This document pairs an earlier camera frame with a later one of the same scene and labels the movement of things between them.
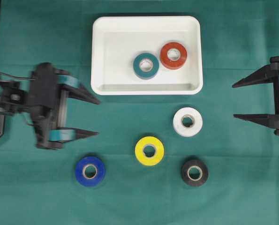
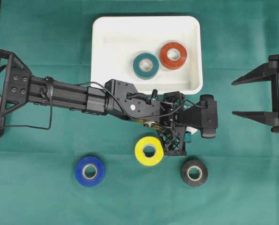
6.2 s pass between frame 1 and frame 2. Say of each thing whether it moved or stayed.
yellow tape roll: stayed
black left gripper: moved
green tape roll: stayed
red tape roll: stayed
